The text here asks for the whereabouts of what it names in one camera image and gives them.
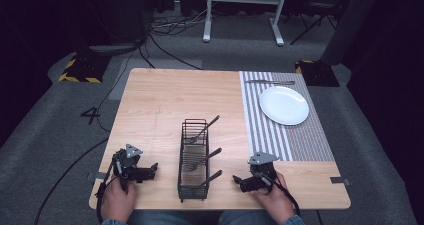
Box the metal fork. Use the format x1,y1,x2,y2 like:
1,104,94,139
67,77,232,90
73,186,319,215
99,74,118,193
189,114,221,145
185,147,223,172
195,169,224,190

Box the bundle of floor cables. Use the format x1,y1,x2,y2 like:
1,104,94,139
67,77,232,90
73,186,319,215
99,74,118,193
146,8,209,38

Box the black tape floor mark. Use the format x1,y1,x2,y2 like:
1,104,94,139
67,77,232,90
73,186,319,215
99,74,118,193
79,106,102,126

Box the person's left hand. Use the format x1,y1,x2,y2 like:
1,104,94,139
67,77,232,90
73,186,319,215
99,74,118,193
99,177,138,224

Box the person's right hand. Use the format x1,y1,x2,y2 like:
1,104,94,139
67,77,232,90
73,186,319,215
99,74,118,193
250,170,297,225

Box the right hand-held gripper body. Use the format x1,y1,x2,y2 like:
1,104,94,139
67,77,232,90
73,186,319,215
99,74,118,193
240,151,280,194

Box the grey striped placemat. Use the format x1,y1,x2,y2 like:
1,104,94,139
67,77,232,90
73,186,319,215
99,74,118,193
238,70,336,163

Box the hand-held gripper cable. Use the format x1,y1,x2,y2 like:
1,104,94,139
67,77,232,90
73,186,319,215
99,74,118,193
95,153,123,225
255,171,302,218

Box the black yellow striped stand base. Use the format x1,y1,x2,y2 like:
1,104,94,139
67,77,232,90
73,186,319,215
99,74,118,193
294,59,341,88
58,52,112,84

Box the metal table knife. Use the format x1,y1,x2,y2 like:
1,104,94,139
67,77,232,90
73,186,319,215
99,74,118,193
245,79,296,86

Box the white plate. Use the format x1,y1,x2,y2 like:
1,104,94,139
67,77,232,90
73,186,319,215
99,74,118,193
258,85,310,126

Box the right hand-held gripper cable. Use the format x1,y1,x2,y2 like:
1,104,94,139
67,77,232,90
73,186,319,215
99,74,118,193
255,171,302,218

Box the person's jeans legs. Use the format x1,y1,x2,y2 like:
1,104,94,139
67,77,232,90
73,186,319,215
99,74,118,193
128,210,279,225

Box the black wire cutlery basket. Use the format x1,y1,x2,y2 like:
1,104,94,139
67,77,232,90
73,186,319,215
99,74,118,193
177,118,211,203

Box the black floor cable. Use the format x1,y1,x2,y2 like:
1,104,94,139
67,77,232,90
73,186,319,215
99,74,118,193
33,34,158,225

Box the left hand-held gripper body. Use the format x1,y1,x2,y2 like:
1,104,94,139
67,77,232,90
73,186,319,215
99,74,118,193
112,143,156,191

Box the grey curtain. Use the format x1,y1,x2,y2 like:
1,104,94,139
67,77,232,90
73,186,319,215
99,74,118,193
320,0,383,67

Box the black tripod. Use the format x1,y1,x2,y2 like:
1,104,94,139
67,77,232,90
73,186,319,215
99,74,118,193
289,0,338,46

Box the left hand-held gripper cable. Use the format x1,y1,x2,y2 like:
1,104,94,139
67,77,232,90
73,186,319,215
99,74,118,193
95,153,123,225

